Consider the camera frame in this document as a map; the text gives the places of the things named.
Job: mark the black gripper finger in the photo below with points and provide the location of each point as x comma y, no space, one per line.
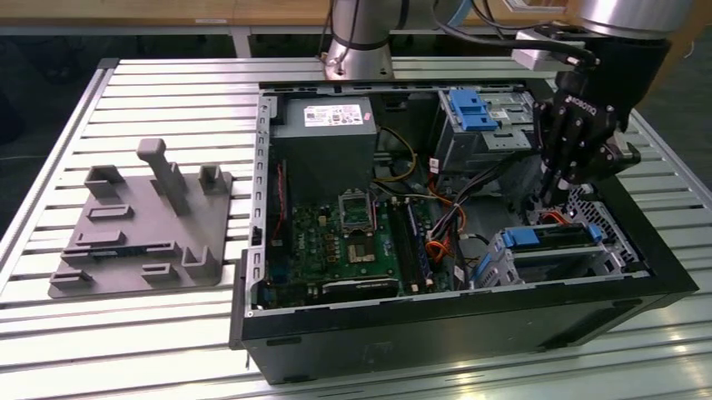
612,160
550,146

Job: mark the hard disk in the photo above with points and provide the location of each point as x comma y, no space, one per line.
519,237

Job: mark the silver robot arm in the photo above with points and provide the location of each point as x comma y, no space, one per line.
360,41

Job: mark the grey metal disk bay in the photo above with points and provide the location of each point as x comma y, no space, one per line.
561,251

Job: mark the black RAM slot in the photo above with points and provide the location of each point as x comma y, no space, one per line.
421,246
405,246

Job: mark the grey metal drive cage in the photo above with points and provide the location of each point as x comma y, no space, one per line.
501,141

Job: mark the CPU socket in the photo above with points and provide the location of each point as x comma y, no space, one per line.
355,212

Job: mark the grey power supply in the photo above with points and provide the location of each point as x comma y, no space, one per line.
322,158

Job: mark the black graphics card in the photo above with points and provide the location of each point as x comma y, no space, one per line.
360,289

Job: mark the green motherboard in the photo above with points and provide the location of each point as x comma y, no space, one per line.
311,241

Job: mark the black PC case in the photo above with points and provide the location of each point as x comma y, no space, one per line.
445,333

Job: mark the grey parts rack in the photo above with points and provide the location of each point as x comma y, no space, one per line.
144,233

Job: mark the green RAM stick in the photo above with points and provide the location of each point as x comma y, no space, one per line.
119,252

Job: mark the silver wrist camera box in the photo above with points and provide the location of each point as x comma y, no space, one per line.
533,58

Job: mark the blue plastic drive bracket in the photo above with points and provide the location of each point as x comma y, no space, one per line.
473,110

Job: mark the wooden desk grey frame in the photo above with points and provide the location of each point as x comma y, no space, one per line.
139,10

